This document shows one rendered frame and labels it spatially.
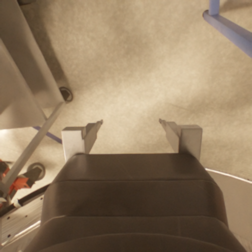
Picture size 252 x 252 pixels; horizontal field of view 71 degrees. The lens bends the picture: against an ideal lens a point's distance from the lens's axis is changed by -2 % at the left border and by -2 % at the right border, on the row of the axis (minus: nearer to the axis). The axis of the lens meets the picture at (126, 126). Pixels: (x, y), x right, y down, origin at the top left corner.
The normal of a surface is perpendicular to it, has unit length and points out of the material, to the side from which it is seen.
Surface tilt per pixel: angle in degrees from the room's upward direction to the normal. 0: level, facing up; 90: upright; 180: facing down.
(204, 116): 0
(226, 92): 0
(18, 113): 0
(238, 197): 90
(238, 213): 90
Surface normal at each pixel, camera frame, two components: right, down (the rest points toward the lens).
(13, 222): -0.22, -0.77
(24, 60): -0.12, 0.63
